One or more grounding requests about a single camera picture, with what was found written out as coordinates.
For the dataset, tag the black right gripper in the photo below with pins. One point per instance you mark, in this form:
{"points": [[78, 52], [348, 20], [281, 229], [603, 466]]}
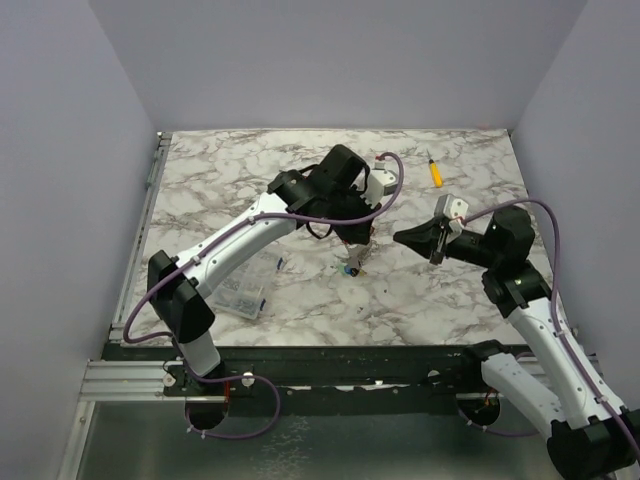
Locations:
{"points": [[439, 245]]}

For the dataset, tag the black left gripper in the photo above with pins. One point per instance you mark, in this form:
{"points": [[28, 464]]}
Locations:
{"points": [[355, 234]]}

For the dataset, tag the grey key organizer red handle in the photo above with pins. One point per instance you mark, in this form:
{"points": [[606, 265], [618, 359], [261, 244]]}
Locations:
{"points": [[357, 254]]}

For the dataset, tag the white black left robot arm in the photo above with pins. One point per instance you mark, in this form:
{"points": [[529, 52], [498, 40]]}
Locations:
{"points": [[342, 188]]}

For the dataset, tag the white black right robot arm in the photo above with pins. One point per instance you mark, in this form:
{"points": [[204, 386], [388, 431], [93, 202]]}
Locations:
{"points": [[587, 428]]}

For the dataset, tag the yellow screwdriver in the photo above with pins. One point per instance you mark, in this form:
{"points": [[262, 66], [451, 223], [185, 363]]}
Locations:
{"points": [[434, 171]]}

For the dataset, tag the clear plastic screw organizer box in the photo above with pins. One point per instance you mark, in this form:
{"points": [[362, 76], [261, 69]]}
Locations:
{"points": [[243, 293]]}

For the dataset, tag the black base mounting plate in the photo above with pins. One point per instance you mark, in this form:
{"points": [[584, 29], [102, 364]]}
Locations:
{"points": [[439, 376]]}

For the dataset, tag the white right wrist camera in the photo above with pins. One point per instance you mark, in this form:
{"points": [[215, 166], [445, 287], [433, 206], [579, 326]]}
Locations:
{"points": [[452, 210]]}

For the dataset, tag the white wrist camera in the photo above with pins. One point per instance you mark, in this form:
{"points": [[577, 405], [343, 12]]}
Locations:
{"points": [[452, 210], [379, 182]]}

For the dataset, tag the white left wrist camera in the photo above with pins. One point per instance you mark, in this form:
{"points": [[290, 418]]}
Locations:
{"points": [[379, 182]]}

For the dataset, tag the aluminium left side rail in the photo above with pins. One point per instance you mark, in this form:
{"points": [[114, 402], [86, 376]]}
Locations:
{"points": [[152, 185]]}

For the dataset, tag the aluminium rail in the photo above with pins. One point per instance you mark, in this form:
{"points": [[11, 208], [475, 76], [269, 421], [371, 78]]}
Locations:
{"points": [[145, 381], [152, 185]]}

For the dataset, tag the aluminium front rail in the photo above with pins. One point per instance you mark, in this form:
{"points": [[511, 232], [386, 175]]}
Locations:
{"points": [[145, 381]]}

